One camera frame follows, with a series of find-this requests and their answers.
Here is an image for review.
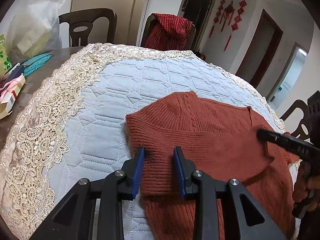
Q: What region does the rust red knit sweater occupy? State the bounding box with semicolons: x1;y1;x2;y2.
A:
126;92;298;239

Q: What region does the person's right hand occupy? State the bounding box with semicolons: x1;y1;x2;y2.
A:
292;161;320;211

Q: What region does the dark wooden chair right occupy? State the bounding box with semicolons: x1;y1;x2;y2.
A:
280;90;319;142

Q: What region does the dark wooden chair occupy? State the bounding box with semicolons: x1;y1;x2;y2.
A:
280;90;319;142
59;8;117;47

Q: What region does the light blue quilted lace cloth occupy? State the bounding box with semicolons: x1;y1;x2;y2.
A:
1;43;285;239

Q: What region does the pink white small box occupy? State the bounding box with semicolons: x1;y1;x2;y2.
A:
1;64;25;119

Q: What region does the red Chinese knot decoration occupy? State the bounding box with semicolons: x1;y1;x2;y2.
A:
209;0;247;51

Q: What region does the red checked garment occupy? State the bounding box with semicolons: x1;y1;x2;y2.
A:
145;12;194;52

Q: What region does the dark chair with red garment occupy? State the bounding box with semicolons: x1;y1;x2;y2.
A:
139;12;197;52

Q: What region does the green patterned packet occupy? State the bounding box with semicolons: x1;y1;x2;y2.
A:
0;34;12;77

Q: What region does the white plastic bag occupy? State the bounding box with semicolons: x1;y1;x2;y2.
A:
5;0;66;62

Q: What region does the dark wooden chair left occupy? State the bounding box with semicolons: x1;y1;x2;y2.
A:
59;8;117;47

